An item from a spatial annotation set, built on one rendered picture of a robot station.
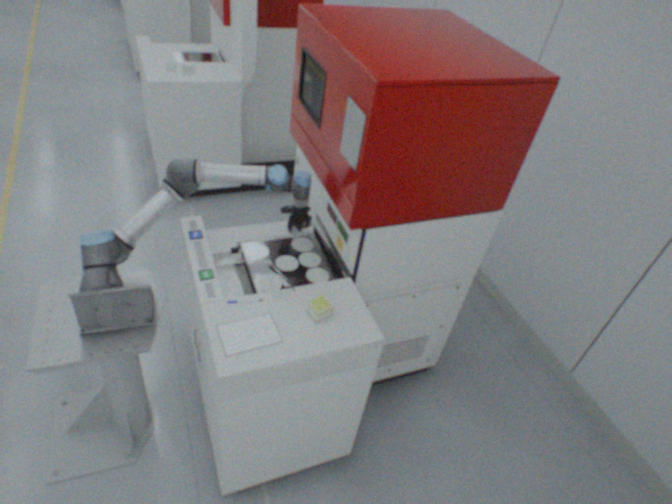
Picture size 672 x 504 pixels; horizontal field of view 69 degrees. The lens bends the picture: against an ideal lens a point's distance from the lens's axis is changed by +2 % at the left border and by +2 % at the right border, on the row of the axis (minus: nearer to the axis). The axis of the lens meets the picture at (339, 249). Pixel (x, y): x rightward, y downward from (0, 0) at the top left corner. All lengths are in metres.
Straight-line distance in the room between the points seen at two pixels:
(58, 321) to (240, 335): 0.73
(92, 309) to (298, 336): 0.75
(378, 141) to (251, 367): 0.88
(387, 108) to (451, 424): 1.87
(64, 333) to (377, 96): 1.43
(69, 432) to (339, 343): 1.51
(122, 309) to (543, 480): 2.21
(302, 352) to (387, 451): 1.11
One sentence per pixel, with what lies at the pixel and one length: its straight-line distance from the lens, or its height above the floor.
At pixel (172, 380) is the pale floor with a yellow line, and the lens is 2.90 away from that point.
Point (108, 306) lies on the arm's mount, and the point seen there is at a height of 0.95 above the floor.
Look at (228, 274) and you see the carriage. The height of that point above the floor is 0.88.
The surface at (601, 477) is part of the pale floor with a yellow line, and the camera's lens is 3.16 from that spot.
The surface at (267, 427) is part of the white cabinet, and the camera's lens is 2.07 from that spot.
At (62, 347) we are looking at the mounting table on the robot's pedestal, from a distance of 2.08.
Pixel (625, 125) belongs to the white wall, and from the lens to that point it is 2.86.
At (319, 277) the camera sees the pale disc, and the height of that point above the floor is 0.90.
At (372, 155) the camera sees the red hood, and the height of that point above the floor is 1.55.
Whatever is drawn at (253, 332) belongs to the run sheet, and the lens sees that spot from 1.81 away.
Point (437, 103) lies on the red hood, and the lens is 1.74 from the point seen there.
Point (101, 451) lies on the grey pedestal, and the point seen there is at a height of 0.01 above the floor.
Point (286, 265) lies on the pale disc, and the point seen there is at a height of 0.90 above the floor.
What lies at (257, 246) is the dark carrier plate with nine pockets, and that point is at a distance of 2.26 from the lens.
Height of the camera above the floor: 2.37
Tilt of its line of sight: 40 degrees down
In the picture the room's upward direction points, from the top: 10 degrees clockwise
